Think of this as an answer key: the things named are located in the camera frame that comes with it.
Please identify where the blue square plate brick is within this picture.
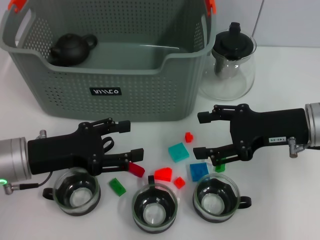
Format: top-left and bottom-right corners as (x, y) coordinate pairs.
(189, 161), (210, 183)

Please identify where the green two-stud brick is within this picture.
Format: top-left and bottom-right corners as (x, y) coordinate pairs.
(108, 177), (128, 197)

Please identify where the right gripper silver cable plug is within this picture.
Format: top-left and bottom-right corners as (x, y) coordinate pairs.
(287, 136), (320, 159)

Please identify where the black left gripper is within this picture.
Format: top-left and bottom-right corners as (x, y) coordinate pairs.
(27, 117), (145, 176)

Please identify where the teal square plate brick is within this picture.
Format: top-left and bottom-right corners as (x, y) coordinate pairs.
(167, 142), (190, 164)

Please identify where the dark red curved brick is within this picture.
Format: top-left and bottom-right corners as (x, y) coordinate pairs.
(127, 162), (146, 178)

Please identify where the glass teapot with black lid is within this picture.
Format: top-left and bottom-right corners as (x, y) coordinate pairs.
(197, 21), (258, 102)

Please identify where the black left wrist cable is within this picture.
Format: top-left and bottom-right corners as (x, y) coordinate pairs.
(3, 172), (53, 195)

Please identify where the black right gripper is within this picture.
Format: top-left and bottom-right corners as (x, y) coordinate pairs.
(193, 104), (312, 166)

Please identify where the bright red slope brick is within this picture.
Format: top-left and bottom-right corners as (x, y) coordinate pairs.
(153, 167), (173, 183)

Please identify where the dark clay teapot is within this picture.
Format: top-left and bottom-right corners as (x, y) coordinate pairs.
(48, 33), (99, 68)

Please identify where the grey-green perforated storage bin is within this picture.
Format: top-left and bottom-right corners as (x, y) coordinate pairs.
(0, 0), (216, 123)

